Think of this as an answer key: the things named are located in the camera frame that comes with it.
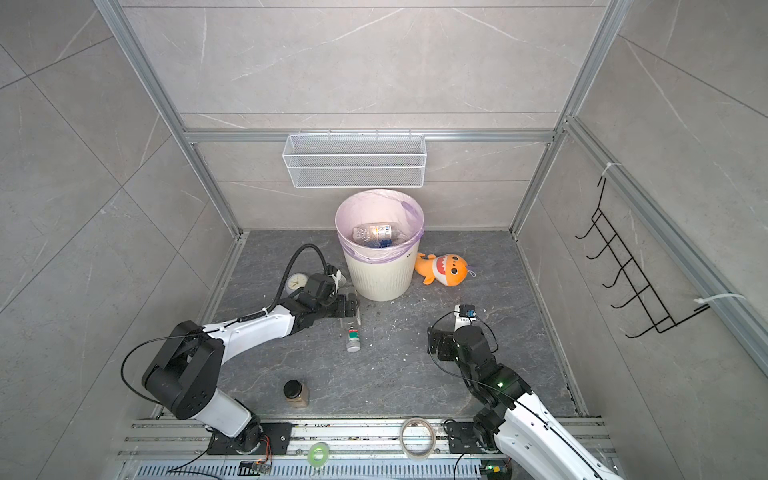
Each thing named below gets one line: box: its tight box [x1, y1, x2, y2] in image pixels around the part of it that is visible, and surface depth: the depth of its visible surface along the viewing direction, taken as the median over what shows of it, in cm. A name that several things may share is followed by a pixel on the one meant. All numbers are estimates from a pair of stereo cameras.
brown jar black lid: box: [283, 379, 309, 409], surface depth 74 cm
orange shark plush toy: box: [414, 253, 469, 287], surface depth 101 cm
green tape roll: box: [308, 441, 330, 467], surface depth 73 cm
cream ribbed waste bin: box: [336, 224, 424, 302], surface depth 88 cm
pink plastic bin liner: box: [334, 189, 425, 263], surface depth 94 cm
